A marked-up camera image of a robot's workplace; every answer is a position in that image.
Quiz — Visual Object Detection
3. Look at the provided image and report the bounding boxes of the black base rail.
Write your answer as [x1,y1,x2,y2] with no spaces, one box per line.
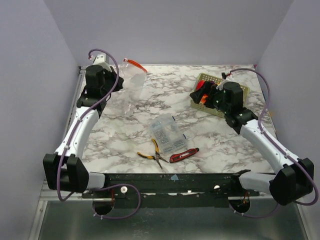
[82,173,258,208]

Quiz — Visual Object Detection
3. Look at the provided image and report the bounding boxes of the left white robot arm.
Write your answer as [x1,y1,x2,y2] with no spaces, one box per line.
[43,64,124,198]

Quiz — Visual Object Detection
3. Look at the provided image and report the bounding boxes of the clear plastic parts box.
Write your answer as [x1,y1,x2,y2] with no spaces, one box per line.
[148,113,187,154]

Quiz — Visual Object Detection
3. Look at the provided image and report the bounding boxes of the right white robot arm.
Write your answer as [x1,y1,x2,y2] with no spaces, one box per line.
[189,81,314,206]

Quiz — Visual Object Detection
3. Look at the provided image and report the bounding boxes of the red black utility knife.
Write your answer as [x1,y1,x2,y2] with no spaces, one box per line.
[169,147,200,164]

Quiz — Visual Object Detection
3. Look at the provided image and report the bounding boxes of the yellow handled pliers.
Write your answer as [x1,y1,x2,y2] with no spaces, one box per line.
[137,138,169,169]

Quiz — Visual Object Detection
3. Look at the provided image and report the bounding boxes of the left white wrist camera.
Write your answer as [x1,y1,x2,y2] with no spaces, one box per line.
[92,53,112,72]

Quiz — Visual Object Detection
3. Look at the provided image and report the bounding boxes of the red toy apple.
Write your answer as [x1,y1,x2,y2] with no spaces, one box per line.
[195,80,205,91]

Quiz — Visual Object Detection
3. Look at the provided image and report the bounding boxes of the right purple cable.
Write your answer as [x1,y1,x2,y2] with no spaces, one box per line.
[224,67,320,219]

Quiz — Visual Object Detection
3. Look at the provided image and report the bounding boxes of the clear zip top bag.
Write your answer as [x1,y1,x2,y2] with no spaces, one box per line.
[119,58,148,117]

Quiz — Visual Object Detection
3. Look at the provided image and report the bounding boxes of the beige perforated plastic basket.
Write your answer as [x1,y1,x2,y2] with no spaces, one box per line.
[190,73,250,118]

